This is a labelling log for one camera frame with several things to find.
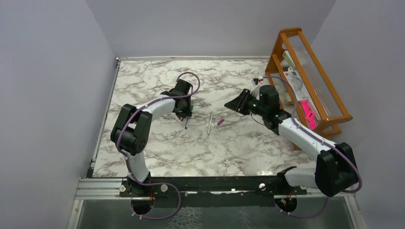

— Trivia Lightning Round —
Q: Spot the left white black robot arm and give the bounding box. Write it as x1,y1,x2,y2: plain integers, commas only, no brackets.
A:
110,79,192,186

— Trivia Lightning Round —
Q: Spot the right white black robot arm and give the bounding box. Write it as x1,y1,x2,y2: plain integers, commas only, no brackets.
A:
224,85,361,197

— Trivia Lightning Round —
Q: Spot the orange wooden rack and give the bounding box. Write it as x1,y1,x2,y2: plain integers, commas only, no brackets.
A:
265,27,352,139

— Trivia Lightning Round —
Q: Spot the white package in rack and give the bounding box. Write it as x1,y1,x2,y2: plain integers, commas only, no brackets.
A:
281,51,311,101

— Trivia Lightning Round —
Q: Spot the pink item in rack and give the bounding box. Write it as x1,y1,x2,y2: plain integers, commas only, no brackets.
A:
300,100,317,130

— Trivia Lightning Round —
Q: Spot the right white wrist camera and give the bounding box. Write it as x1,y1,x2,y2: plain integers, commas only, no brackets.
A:
252,76,264,94

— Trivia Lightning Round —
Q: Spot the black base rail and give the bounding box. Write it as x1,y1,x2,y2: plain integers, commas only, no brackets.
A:
119,176,307,208

